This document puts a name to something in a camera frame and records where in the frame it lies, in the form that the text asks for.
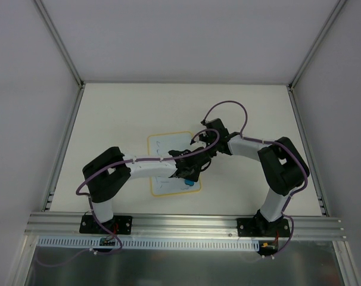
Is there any aluminium mounting rail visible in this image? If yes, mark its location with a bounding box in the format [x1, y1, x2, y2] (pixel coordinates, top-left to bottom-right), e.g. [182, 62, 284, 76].
[24, 212, 347, 241]

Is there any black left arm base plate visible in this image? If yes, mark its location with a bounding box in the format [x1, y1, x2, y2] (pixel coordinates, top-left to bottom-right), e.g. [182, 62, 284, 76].
[79, 214, 133, 235]

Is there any aluminium frame post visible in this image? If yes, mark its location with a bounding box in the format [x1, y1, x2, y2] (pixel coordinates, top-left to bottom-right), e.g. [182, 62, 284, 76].
[32, 0, 84, 88]
[288, 0, 348, 91]

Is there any yellow framed small whiteboard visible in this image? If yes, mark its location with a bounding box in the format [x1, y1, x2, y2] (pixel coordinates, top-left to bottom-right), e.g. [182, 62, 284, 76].
[147, 131, 201, 197]

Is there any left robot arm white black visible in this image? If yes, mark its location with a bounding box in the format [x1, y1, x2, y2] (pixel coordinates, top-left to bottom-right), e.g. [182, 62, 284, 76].
[82, 147, 211, 233]

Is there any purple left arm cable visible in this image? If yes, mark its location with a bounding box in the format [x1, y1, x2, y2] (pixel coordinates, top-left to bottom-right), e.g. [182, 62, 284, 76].
[75, 129, 220, 257]

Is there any right aluminium frame post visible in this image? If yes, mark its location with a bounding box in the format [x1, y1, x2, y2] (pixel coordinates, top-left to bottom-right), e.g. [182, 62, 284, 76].
[288, 0, 348, 91]

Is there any blue foam whiteboard eraser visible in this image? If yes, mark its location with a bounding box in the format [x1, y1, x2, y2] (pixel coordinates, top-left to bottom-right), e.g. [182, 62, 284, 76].
[184, 179, 195, 186]

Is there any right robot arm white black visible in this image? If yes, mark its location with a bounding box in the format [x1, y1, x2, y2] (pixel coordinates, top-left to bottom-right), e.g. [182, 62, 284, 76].
[199, 119, 310, 237]

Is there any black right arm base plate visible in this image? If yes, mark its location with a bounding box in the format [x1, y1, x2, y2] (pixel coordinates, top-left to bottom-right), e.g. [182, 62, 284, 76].
[236, 217, 291, 238]

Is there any white slotted cable duct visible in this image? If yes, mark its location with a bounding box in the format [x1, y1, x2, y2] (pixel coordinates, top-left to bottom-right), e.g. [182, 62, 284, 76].
[37, 236, 260, 252]

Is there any left aluminium frame post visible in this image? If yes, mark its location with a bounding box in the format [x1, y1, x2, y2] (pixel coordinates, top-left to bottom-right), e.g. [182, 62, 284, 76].
[32, 0, 84, 88]

